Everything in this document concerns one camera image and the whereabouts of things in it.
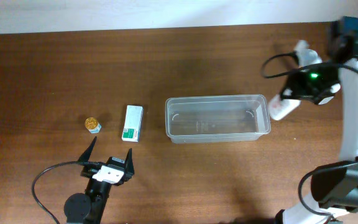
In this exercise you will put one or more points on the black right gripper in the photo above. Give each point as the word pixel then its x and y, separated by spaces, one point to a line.
pixel 296 91

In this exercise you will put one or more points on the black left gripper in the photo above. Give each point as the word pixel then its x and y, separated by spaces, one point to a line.
pixel 128 169

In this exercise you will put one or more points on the white squeeze bottle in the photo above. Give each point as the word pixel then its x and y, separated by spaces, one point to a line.
pixel 279 108

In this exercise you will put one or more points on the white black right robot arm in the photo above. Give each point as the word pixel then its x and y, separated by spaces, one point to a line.
pixel 334 187

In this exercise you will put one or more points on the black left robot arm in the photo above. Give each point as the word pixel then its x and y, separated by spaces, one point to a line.
pixel 88 207

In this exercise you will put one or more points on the clear plastic container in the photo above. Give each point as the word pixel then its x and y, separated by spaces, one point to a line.
pixel 225 118

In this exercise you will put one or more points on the small gold lid jar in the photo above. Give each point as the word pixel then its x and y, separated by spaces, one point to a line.
pixel 92 125

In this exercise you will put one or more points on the white green Panadol box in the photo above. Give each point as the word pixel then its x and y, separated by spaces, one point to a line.
pixel 132 123

